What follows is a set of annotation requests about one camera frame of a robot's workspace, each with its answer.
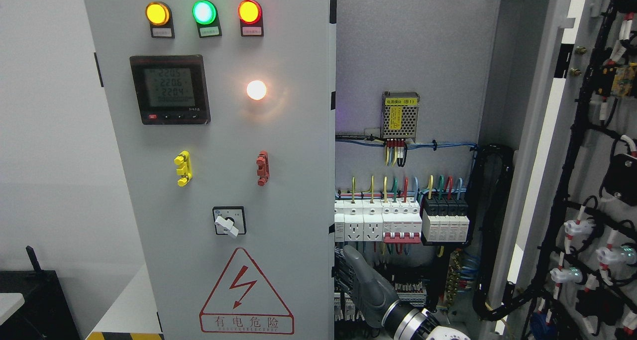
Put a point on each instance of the black digital power meter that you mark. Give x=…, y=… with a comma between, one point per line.
x=171, y=90

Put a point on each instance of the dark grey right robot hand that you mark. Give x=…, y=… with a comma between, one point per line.
x=372, y=294

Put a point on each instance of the red indicator lamp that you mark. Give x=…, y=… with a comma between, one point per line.
x=251, y=18

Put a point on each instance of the yellow indicator lamp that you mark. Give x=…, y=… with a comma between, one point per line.
x=160, y=21

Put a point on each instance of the green indicator lamp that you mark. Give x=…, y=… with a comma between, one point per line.
x=206, y=17

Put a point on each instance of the red handle circuit breaker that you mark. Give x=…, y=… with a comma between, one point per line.
x=402, y=223

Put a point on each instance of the metal mesh power supply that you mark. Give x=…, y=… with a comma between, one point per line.
x=400, y=111

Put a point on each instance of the red terminal post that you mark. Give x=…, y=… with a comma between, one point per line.
x=262, y=163

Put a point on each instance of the white socket breaker row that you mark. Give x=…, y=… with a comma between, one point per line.
x=358, y=220

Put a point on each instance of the yellow terminal post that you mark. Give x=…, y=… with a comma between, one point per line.
x=183, y=163

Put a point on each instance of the grey cabinet door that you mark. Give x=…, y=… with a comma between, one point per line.
x=288, y=219
x=564, y=264

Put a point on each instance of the black white surge protector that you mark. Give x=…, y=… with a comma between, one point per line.
x=444, y=221

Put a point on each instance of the white rotary selector switch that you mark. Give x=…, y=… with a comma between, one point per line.
x=229, y=220

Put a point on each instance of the white glowing indicator lamp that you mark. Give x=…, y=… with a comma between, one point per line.
x=256, y=90

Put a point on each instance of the red electric hazard sticker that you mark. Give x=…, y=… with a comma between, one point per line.
x=243, y=301

